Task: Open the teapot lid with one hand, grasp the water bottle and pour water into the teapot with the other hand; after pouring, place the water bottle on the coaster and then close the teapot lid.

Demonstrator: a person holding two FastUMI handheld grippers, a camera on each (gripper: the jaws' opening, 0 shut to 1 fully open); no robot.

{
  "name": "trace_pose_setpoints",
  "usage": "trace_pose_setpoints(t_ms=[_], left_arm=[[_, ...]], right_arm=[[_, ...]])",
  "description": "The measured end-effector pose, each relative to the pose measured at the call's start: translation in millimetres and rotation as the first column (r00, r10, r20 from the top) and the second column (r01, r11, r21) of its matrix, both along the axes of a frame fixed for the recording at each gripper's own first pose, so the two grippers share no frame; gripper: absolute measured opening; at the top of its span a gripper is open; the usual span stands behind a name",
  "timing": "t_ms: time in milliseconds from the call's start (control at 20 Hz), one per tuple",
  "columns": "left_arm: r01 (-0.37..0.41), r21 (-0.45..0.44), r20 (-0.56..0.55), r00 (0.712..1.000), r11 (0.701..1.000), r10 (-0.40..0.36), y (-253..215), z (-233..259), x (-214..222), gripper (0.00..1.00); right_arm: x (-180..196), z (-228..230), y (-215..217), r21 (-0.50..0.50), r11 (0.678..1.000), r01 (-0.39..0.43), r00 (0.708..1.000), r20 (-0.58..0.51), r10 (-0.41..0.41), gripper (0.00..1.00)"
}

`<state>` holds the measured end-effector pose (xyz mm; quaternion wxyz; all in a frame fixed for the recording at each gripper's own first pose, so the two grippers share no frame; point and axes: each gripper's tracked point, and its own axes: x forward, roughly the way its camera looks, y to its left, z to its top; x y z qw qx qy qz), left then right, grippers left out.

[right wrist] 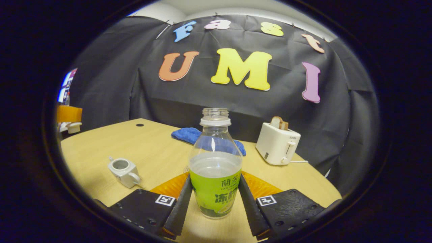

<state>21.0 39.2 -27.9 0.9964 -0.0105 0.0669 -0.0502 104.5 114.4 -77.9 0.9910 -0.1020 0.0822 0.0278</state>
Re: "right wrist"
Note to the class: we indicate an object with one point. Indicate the white toaster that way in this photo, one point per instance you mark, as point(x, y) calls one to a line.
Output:
point(276, 145)

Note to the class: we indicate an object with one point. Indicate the blue towel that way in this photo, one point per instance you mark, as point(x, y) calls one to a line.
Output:
point(189, 135)

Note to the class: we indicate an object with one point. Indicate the black backdrop cloth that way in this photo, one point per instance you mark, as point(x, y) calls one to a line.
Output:
point(287, 101)

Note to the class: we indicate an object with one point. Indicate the white teacup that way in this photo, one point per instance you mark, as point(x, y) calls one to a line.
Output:
point(126, 173)

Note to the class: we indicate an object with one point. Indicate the computer monitor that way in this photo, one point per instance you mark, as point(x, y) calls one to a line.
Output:
point(65, 87)

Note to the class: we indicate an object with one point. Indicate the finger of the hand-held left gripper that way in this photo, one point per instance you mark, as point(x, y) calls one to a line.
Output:
point(69, 114)

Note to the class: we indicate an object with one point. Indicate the brown bread slice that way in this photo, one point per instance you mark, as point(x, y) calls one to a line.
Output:
point(279, 123)

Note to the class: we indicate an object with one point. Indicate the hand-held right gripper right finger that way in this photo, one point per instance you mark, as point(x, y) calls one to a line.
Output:
point(249, 209)

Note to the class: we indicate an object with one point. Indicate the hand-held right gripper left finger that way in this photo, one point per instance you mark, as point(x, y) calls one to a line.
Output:
point(179, 209)

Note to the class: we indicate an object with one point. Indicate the clear green-label water bottle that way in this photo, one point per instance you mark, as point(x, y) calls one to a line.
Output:
point(216, 182)

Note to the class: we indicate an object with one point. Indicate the white teacup lid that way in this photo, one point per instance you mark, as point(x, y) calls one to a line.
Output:
point(74, 127)

